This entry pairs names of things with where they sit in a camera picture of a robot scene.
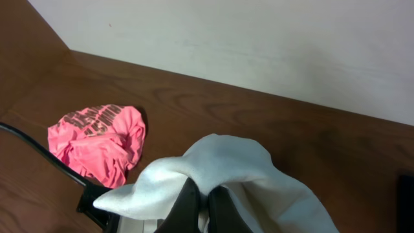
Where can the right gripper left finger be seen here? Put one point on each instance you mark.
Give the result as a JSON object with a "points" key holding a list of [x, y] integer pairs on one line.
{"points": [[184, 215]]}

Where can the pink printed t-shirt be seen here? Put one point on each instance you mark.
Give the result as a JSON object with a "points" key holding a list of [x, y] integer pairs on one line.
{"points": [[103, 142]]}

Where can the white t-shirt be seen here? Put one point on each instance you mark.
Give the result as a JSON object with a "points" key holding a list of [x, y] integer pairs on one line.
{"points": [[267, 199]]}

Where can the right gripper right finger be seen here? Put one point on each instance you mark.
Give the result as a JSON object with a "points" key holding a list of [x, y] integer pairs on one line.
{"points": [[224, 217]]}

